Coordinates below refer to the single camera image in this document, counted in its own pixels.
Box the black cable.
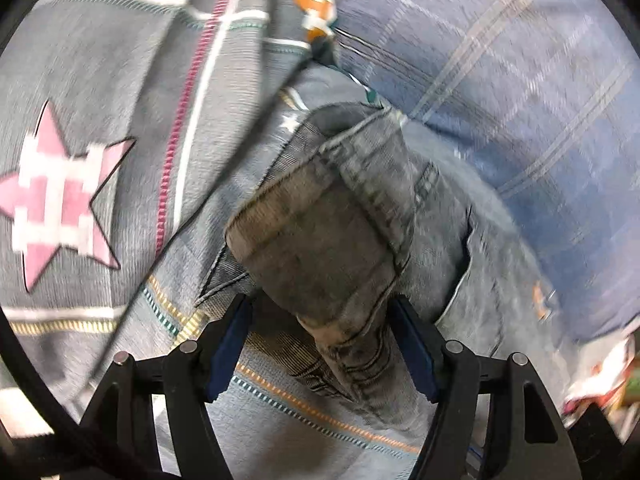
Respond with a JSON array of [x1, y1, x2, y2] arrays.
[[0, 305, 166, 480]]

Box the grey denim pants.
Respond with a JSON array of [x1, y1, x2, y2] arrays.
[[194, 102, 576, 436]]

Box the grey star-print blanket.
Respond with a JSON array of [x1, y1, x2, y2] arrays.
[[0, 0, 426, 480]]

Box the blue plaid bedsheet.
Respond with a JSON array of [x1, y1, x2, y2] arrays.
[[315, 0, 640, 346]]

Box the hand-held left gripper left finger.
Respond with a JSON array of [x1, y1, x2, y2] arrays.
[[79, 294, 254, 480]]

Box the colourful printed cloth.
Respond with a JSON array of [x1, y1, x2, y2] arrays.
[[560, 332, 640, 436]]

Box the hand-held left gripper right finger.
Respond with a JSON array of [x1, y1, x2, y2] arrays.
[[388, 296, 583, 480]]

